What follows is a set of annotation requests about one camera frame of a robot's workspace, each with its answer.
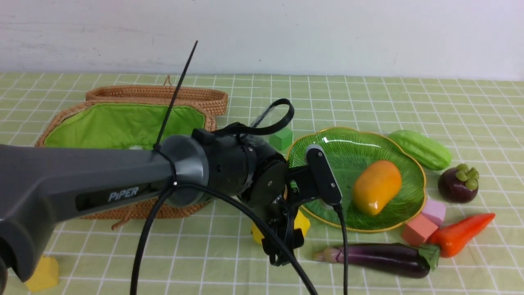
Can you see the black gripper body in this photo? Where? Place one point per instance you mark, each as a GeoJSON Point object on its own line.
{"type": "Point", "coordinates": [274, 191]}

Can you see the yellow lemon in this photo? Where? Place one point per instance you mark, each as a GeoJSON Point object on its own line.
{"type": "Point", "coordinates": [300, 222]}

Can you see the orange yellow mango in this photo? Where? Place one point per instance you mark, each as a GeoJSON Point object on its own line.
{"type": "Point", "coordinates": [376, 186]}

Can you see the purple eggplant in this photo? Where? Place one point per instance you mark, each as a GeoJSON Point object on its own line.
{"type": "Point", "coordinates": [394, 258]}

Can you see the green ridged gourd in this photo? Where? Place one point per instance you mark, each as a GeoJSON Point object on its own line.
{"type": "Point", "coordinates": [426, 151]}

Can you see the orange carrot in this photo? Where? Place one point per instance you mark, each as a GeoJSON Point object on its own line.
{"type": "Point", "coordinates": [453, 239]}

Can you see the dark purple mangosteen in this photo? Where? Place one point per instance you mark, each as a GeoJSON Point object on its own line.
{"type": "Point", "coordinates": [459, 184]}

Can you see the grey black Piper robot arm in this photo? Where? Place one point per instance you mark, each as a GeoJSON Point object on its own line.
{"type": "Point", "coordinates": [43, 186]}

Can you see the green foam cube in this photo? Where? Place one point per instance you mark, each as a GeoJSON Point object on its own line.
{"type": "Point", "coordinates": [282, 139]}

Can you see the green leaf-shaped glass plate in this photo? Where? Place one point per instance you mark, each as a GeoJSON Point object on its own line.
{"type": "Point", "coordinates": [349, 153]}

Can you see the black zip tie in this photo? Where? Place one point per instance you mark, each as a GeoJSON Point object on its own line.
{"type": "Point", "coordinates": [157, 144]}

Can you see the pink foam cube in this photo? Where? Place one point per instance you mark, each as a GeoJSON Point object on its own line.
{"type": "Point", "coordinates": [418, 230]}

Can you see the woven wicker basket green lining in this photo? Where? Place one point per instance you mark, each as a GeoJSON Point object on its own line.
{"type": "Point", "coordinates": [117, 125]}

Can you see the lilac foam cube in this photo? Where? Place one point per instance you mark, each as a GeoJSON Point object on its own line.
{"type": "Point", "coordinates": [434, 211]}

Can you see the yellow foam block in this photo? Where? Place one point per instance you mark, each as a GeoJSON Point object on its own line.
{"type": "Point", "coordinates": [45, 276]}

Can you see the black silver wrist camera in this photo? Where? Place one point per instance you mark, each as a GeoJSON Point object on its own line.
{"type": "Point", "coordinates": [326, 184]}

